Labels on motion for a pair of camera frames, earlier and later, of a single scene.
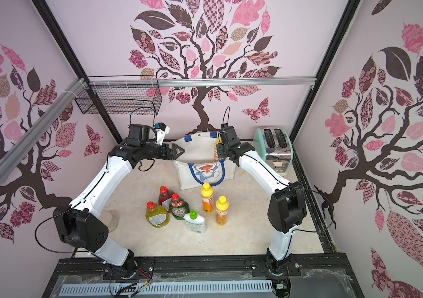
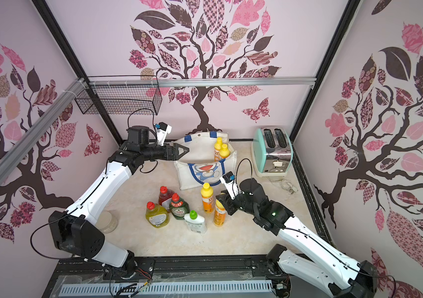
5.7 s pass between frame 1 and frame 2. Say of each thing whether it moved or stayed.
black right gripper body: moved
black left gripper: stayed
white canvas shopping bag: stayed
